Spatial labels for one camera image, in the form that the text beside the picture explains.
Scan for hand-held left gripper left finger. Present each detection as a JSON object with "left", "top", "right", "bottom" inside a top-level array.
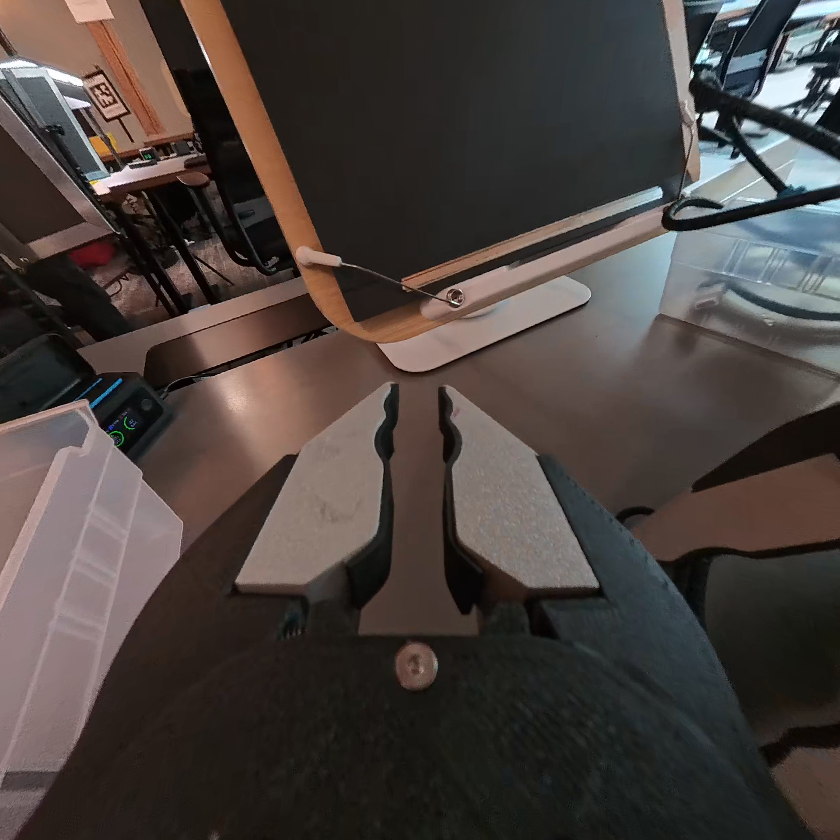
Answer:
[{"left": 234, "top": 382, "right": 400, "bottom": 610}]

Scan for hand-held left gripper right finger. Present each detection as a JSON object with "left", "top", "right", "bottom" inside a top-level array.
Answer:
[{"left": 437, "top": 385, "right": 602, "bottom": 616}]

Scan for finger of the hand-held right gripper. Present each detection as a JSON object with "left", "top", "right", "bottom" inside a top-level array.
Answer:
[
  {"left": 617, "top": 402, "right": 840, "bottom": 564},
  {"left": 759, "top": 721, "right": 840, "bottom": 840}
]

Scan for black braided hdmi cable green plugs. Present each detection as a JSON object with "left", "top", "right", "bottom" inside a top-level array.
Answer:
[{"left": 661, "top": 69, "right": 840, "bottom": 326}]

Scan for clear plastic storage box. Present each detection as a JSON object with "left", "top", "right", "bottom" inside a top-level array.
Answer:
[
  {"left": 658, "top": 197, "right": 840, "bottom": 355},
  {"left": 0, "top": 400, "right": 185, "bottom": 798}
]

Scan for black mesh office chair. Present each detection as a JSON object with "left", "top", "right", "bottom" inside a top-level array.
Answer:
[
  {"left": 169, "top": 66, "right": 298, "bottom": 277},
  {"left": 703, "top": 0, "right": 807, "bottom": 106}
]

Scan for round wooden stool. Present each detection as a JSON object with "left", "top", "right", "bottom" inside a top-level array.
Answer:
[{"left": 175, "top": 171, "right": 214, "bottom": 240}]

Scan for wooden folding table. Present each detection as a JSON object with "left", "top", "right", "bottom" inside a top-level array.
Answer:
[{"left": 95, "top": 152, "right": 221, "bottom": 322}]

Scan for wood framed monitor white stand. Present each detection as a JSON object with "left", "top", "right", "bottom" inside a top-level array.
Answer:
[{"left": 141, "top": 0, "right": 702, "bottom": 374}]

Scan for grey framed display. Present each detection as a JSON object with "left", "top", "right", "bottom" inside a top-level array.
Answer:
[{"left": 0, "top": 56, "right": 122, "bottom": 237}]

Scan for black white marker sign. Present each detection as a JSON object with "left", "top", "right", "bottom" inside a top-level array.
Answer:
[{"left": 83, "top": 67, "right": 131, "bottom": 123}]

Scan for thin black usb cable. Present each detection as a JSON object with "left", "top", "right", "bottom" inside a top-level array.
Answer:
[{"left": 157, "top": 367, "right": 227, "bottom": 396}]

